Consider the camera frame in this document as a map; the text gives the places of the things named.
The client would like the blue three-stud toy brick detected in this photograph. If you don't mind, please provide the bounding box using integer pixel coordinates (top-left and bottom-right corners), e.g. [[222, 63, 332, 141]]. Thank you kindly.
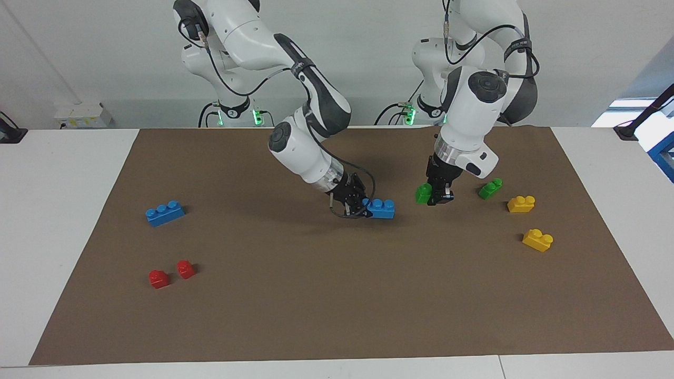
[[146, 201, 185, 227], [367, 198, 395, 219]]

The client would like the yellow two-stud toy brick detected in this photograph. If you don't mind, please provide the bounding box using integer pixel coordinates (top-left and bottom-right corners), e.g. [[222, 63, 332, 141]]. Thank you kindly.
[[507, 195, 536, 213], [522, 228, 554, 253]]

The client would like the brown table mat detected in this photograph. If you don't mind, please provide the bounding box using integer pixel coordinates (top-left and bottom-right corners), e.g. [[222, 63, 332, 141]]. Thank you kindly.
[[29, 126, 674, 365]]

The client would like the black stand with clamp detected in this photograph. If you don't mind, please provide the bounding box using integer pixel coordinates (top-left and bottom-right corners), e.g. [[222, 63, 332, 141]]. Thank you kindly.
[[613, 83, 674, 140]]

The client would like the white power strip box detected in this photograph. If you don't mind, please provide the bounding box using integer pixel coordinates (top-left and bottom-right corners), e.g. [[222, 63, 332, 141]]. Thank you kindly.
[[54, 103, 113, 129]]

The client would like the black table clamp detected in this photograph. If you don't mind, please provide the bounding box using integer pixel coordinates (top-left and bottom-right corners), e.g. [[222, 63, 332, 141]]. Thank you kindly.
[[0, 111, 28, 144]]

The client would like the black left base cable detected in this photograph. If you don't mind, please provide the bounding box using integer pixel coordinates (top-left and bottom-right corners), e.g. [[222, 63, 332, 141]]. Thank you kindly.
[[374, 103, 409, 126]]

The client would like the black base cable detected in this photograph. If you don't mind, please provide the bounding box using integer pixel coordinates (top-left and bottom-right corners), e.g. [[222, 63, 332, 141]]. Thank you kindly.
[[374, 103, 409, 126], [198, 102, 219, 128]]

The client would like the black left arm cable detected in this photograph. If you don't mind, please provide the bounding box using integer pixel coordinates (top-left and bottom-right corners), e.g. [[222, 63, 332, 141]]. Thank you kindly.
[[444, 0, 540, 79]]

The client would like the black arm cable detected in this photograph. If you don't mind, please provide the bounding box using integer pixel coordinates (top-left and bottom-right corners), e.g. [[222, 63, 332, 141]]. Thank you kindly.
[[179, 18, 376, 220], [444, 0, 540, 79]]

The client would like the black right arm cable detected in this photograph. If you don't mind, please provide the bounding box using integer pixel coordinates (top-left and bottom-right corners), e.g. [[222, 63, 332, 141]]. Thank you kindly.
[[179, 18, 376, 220]]

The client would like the black right base cable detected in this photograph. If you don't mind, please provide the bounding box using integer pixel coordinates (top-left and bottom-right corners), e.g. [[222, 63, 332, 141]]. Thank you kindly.
[[198, 102, 219, 128]]

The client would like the blue metal frame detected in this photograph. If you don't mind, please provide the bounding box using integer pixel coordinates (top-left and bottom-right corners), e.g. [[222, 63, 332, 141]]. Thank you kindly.
[[647, 129, 674, 184]]

